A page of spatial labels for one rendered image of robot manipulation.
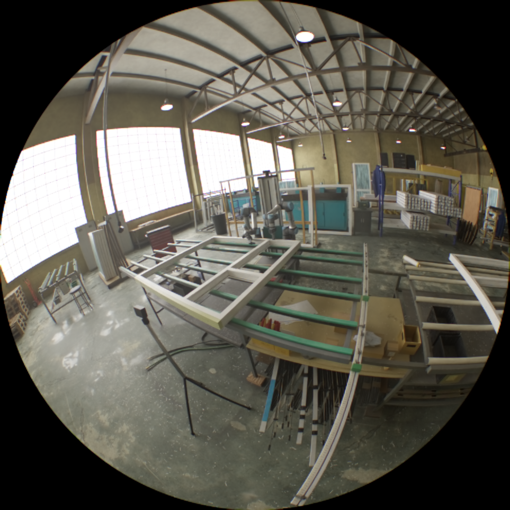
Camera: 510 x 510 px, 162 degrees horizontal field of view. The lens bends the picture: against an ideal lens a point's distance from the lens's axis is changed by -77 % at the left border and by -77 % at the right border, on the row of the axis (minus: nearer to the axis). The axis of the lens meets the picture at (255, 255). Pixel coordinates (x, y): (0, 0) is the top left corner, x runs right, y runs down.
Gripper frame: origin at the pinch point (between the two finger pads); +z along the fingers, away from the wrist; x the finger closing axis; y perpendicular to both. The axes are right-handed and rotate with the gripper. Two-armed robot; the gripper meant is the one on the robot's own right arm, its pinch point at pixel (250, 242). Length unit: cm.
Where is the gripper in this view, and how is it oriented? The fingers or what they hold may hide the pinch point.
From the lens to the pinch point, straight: 238.3
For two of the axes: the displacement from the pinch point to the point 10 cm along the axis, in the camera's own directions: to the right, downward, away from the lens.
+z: 2.8, 8.0, -5.3
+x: 4.8, 3.6, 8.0
